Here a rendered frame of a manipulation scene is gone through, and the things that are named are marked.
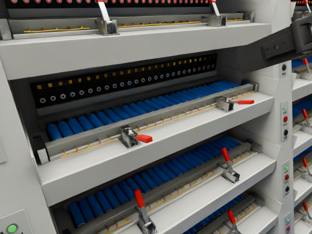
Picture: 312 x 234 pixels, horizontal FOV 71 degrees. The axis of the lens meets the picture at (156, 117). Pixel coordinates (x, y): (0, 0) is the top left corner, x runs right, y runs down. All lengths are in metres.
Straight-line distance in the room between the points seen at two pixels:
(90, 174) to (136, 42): 0.23
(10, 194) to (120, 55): 0.26
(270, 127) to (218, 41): 0.33
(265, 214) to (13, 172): 0.73
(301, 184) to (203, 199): 0.53
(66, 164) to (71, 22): 0.24
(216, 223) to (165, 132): 0.39
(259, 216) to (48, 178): 0.66
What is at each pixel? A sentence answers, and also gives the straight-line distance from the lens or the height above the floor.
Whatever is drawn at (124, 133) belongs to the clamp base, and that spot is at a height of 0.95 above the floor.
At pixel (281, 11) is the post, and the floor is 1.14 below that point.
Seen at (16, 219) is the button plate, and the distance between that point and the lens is 0.38.
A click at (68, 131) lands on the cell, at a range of 0.44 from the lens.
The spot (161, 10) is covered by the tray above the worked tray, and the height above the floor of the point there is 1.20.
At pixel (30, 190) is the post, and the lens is 0.37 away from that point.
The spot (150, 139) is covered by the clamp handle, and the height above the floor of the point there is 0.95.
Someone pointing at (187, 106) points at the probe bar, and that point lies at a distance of 0.52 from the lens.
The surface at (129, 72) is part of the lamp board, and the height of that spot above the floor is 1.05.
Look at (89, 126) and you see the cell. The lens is 0.45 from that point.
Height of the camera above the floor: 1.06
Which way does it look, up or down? 13 degrees down
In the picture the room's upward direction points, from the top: 9 degrees counter-clockwise
